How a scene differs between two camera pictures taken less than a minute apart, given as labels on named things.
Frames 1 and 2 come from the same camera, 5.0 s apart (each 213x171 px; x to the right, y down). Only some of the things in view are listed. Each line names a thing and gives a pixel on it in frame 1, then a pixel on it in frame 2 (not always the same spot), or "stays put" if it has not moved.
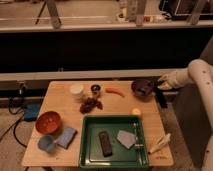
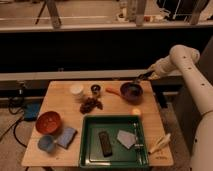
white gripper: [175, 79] to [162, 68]
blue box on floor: [31, 111] stays put
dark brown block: [106, 144] stays put
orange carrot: [115, 91] stays put
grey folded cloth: [126, 138] stays put
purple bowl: [143, 90] to [132, 92]
